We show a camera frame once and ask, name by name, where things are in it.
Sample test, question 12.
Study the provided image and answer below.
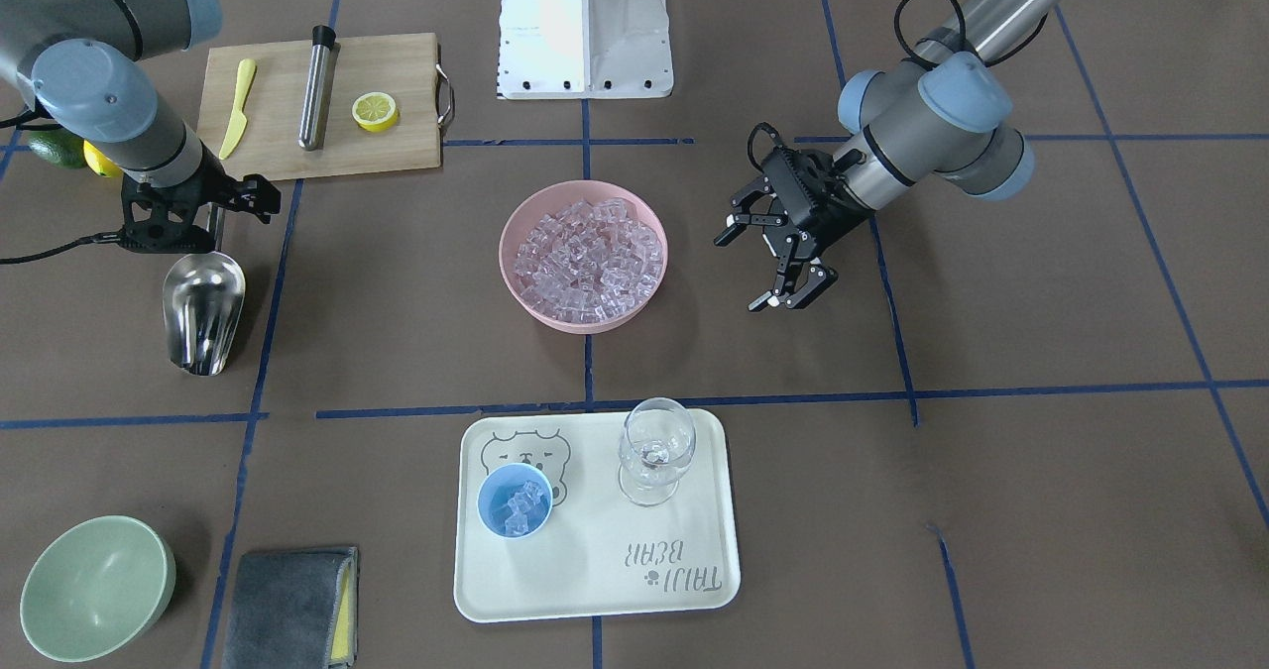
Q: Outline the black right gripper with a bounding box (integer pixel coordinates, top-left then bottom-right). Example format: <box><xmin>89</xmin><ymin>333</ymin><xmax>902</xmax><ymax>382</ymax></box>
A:
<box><xmin>115</xmin><ymin>156</ymin><xmax>280</xmax><ymax>254</ymax></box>

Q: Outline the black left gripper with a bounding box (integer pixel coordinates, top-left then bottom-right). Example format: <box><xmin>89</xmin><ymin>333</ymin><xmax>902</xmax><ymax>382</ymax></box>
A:
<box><xmin>713</xmin><ymin>146</ymin><xmax>873</xmax><ymax>314</ymax></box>

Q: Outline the steel ice scoop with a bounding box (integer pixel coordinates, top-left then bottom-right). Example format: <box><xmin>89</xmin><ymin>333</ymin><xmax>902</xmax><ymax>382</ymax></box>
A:
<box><xmin>162</xmin><ymin>204</ymin><xmax>247</xmax><ymax>377</ymax></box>

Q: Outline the clear ice cubes pile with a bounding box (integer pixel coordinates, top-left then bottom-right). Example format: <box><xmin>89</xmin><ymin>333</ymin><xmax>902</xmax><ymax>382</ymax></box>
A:
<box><xmin>511</xmin><ymin>198</ymin><xmax>666</xmax><ymax>324</ymax></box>

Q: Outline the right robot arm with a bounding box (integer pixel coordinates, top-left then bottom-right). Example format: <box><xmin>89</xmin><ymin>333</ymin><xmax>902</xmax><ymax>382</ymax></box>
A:
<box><xmin>1</xmin><ymin>0</ymin><xmax>280</xmax><ymax>254</ymax></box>

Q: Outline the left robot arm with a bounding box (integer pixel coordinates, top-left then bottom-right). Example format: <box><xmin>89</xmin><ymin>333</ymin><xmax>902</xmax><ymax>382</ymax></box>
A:
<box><xmin>714</xmin><ymin>0</ymin><xmax>1061</xmax><ymax>312</ymax></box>

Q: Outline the light blue cup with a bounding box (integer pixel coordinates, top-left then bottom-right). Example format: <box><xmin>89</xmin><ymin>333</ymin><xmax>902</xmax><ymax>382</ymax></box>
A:
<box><xmin>477</xmin><ymin>463</ymin><xmax>555</xmax><ymax>540</ymax></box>

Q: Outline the whole yellow lemon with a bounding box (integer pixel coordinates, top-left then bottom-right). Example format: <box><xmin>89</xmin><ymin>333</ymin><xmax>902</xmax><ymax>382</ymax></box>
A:
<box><xmin>82</xmin><ymin>140</ymin><xmax>124</xmax><ymax>178</ymax></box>

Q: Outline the green lime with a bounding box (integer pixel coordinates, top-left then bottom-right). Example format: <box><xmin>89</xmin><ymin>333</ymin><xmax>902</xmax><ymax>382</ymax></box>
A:
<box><xmin>27</xmin><ymin>128</ymin><xmax>88</xmax><ymax>170</ymax></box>

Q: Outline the steel cylinder rod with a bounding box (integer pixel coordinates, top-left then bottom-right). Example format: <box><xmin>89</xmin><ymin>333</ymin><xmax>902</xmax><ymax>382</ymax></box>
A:
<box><xmin>297</xmin><ymin>25</ymin><xmax>338</xmax><ymax>154</ymax></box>

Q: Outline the yellow plastic knife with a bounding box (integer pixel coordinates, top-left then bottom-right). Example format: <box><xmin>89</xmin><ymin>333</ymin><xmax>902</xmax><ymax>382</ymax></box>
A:
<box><xmin>218</xmin><ymin>58</ymin><xmax>258</xmax><ymax>162</ymax></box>

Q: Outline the clear wine glass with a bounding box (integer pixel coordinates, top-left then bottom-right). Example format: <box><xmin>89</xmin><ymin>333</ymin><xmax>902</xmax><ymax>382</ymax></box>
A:
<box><xmin>618</xmin><ymin>397</ymin><xmax>697</xmax><ymax>507</ymax></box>

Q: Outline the lemon half slice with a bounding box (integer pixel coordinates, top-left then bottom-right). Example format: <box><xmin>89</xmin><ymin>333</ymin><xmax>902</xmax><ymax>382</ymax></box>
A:
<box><xmin>352</xmin><ymin>91</ymin><xmax>400</xmax><ymax>133</ymax></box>

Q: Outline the pink bowl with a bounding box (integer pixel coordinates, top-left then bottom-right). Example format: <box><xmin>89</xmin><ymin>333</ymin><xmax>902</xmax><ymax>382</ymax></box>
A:
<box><xmin>499</xmin><ymin>180</ymin><xmax>669</xmax><ymax>334</ymax></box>

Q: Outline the wooden cutting board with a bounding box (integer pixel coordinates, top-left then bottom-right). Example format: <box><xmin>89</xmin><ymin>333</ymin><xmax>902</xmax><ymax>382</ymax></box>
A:
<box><xmin>195</xmin><ymin>33</ymin><xmax>442</xmax><ymax>182</ymax></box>

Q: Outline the cream bear tray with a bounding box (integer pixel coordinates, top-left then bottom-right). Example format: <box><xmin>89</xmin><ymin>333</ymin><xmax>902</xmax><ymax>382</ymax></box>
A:
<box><xmin>453</xmin><ymin>407</ymin><xmax>742</xmax><ymax>623</ymax></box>

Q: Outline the green bowl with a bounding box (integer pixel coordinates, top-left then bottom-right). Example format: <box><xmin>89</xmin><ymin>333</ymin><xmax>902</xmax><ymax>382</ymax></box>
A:
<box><xmin>20</xmin><ymin>515</ymin><xmax>176</xmax><ymax>663</ymax></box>

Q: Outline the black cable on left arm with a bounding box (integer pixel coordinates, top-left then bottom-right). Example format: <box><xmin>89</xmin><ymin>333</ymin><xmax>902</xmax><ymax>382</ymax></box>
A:
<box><xmin>893</xmin><ymin>0</ymin><xmax>1047</xmax><ymax>67</ymax></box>

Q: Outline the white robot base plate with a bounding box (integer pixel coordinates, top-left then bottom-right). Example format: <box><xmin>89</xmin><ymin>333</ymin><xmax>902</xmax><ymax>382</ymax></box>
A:
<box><xmin>496</xmin><ymin>0</ymin><xmax>675</xmax><ymax>100</ymax></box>

